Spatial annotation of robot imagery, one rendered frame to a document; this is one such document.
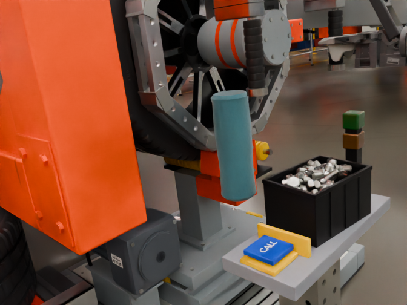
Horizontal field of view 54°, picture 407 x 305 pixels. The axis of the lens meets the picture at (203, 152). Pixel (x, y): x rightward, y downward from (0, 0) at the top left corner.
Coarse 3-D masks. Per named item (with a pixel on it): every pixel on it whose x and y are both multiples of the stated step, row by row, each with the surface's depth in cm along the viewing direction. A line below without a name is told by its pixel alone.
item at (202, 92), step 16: (176, 0) 104; (160, 16) 101; (192, 16) 107; (176, 32) 104; (192, 32) 113; (176, 48) 104; (176, 64) 111; (192, 64) 109; (208, 64) 116; (176, 80) 106; (208, 80) 117; (224, 80) 135; (240, 80) 130; (176, 96) 107; (208, 96) 136; (192, 112) 134; (208, 112) 129; (208, 128) 114
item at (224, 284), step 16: (224, 272) 126; (160, 288) 124; (176, 288) 118; (208, 288) 120; (224, 288) 119; (240, 288) 125; (176, 304) 121; (192, 304) 114; (208, 304) 114; (224, 304) 120
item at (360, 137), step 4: (360, 132) 96; (364, 132) 97; (344, 136) 96; (348, 136) 96; (352, 136) 95; (356, 136) 94; (360, 136) 95; (364, 136) 97; (344, 140) 97; (348, 140) 96; (352, 140) 95; (356, 140) 95; (360, 140) 95; (364, 140) 97; (344, 144) 97; (348, 144) 96; (352, 144) 96; (356, 144) 95; (360, 144) 96; (364, 144) 97; (344, 148) 98; (348, 148) 97; (352, 148) 96; (356, 148) 95
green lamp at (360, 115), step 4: (348, 112) 95; (352, 112) 95; (356, 112) 94; (360, 112) 94; (364, 112) 95; (344, 116) 95; (348, 116) 94; (352, 116) 93; (356, 116) 93; (360, 116) 94; (364, 116) 95; (344, 120) 95; (348, 120) 94; (352, 120) 94; (356, 120) 93; (360, 120) 94; (364, 120) 95; (344, 124) 96; (348, 124) 95; (352, 124) 94; (356, 124) 93; (360, 124) 94; (364, 124) 96; (344, 128) 96; (348, 128) 95; (352, 128) 94; (356, 128) 94
